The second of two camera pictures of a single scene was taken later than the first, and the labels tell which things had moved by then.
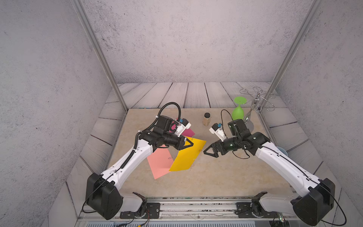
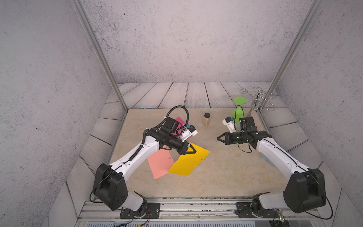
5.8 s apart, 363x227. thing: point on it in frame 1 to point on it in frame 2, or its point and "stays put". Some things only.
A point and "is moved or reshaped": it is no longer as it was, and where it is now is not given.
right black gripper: (213, 145) to (228, 140)
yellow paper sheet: (185, 158) is moved or reshaped
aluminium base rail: (183, 209) stays put
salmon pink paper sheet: (160, 161) stays put
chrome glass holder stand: (261, 101) stays put
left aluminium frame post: (78, 7) stays put
